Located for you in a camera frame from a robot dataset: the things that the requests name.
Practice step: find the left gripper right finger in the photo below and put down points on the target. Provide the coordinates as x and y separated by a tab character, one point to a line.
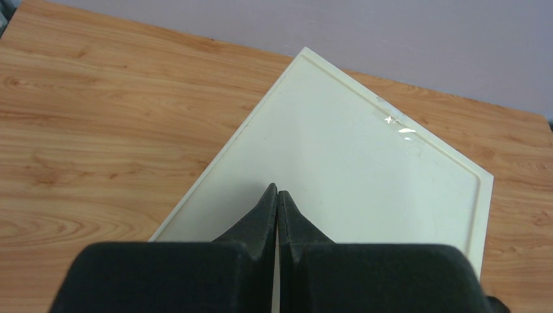
319	275

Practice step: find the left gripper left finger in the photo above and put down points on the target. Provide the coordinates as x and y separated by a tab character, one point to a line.
233	273

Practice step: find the white mini drawer cabinet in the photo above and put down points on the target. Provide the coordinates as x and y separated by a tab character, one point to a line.
355	166

